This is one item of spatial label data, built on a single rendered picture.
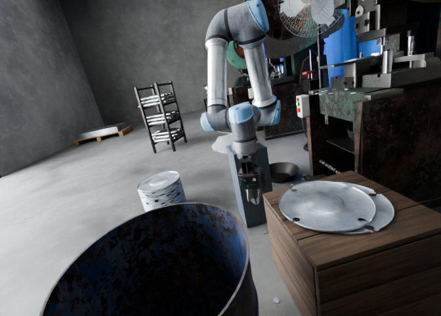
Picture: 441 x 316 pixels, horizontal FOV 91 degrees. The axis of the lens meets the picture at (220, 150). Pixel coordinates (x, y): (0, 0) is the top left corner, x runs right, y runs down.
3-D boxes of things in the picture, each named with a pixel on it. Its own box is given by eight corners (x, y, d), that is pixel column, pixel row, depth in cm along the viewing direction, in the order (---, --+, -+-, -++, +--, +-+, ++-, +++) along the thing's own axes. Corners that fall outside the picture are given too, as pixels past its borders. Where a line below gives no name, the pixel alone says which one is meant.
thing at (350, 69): (334, 92, 105) (333, 63, 101) (319, 91, 119) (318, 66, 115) (384, 82, 106) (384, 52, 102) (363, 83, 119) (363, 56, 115)
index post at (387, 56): (386, 73, 92) (387, 49, 89) (380, 73, 95) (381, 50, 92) (392, 71, 92) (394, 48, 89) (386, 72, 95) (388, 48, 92)
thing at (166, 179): (141, 197, 131) (140, 196, 131) (134, 182, 156) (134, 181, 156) (185, 179, 143) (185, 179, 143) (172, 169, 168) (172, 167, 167)
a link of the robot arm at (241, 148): (235, 137, 75) (259, 134, 73) (237, 150, 76) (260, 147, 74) (231, 144, 68) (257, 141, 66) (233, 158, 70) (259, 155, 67)
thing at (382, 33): (385, 41, 97) (385, 27, 96) (355, 48, 116) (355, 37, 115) (419, 34, 97) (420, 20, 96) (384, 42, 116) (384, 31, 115)
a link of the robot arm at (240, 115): (254, 101, 70) (249, 106, 62) (259, 134, 73) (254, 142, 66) (231, 104, 73) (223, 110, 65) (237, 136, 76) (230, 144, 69)
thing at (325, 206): (335, 249, 55) (335, 246, 54) (262, 203, 80) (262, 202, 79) (396, 202, 66) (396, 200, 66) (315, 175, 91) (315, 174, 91)
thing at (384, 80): (390, 88, 91) (390, 73, 89) (330, 87, 134) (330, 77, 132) (459, 73, 91) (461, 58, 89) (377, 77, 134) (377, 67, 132)
